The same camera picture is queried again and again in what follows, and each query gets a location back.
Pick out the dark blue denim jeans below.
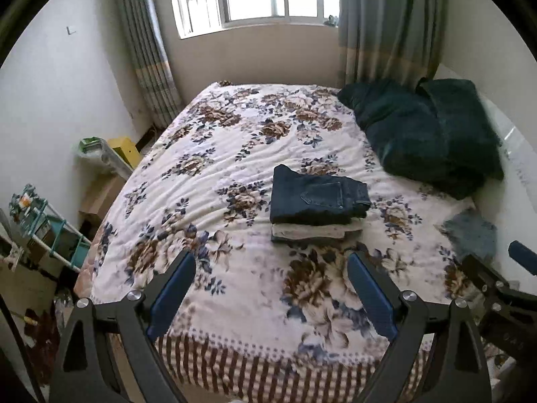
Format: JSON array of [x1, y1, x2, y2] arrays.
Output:
[[270, 165, 371, 226]]

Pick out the grey blue crumpled clothes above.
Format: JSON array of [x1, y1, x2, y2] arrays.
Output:
[[435, 208, 497, 263]]

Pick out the white bed headboard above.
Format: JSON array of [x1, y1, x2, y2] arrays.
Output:
[[433, 63, 537, 295]]

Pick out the teal white storage rack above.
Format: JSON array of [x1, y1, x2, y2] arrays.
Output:
[[9, 184, 90, 273]]

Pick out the small dark teal pillow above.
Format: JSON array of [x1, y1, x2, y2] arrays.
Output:
[[416, 78, 504, 180]]

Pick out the floral bed blanket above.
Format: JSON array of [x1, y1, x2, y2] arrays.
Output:
[[75, 83, 472, 402]]

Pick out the large dark teal pillow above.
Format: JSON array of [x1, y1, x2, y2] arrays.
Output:
[[338, 79, 486, 200]]

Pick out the white and green appliance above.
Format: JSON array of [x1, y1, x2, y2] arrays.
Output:
[[78, 136, 133, 180]]

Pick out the yellow box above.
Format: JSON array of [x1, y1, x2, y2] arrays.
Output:
[[107, 136, 142, 169]]

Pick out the left striped curtain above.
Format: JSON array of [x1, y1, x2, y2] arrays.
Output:
[[117, 0, 183, 129]]

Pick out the right teal curtain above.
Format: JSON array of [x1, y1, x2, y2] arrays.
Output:
[[338, 0, 448, 89]]

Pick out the cardboard box by wall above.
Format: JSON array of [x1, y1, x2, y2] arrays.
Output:
[[79, 174, 126, 223]]

